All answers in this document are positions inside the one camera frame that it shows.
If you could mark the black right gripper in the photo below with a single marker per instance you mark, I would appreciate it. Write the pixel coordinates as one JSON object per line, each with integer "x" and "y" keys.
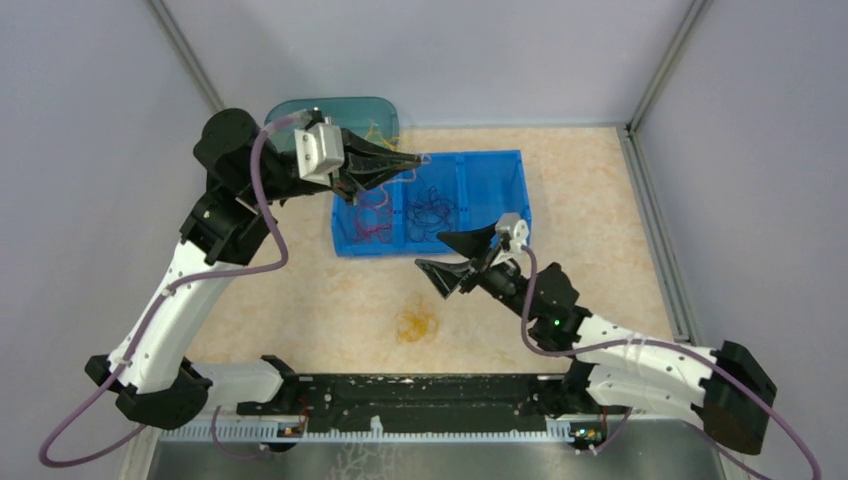
{"x": 448, "y": 275}

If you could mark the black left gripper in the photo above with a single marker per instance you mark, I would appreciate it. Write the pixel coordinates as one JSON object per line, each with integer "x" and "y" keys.
{"x": 363, "y": 170}

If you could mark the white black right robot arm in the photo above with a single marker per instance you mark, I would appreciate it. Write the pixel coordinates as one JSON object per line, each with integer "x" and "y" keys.
{"x": 723, "y": 391}

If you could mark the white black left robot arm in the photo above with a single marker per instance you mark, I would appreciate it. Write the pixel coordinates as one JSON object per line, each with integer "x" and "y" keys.
{"x": 249, "y": 167}

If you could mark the teal transparent plastic tub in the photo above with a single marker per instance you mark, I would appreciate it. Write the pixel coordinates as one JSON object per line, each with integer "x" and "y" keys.
{"x": 370, "y": 117}

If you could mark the blue three-compartment plastic bin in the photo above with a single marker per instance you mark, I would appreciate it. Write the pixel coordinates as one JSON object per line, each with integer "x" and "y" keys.
{"x": 452, "y": 191}

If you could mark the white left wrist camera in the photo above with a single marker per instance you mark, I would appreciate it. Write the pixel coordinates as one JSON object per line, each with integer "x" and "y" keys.
{"x": 319, "y": 153}

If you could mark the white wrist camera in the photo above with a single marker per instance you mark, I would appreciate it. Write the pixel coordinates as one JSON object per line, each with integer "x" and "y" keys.
{"x": 513, "y": 232}
{"x": 319, "y": 153}

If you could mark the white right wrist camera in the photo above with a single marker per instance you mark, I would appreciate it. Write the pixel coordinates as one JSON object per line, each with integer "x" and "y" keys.
{"x": 513, "y": 232}

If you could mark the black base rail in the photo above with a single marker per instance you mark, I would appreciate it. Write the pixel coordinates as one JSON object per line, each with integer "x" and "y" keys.
{"x": 440, "y": 404}

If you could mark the grey slotted cable duct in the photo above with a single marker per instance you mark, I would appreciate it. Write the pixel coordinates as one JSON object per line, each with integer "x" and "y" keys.
{"x": 271, "y": 432}

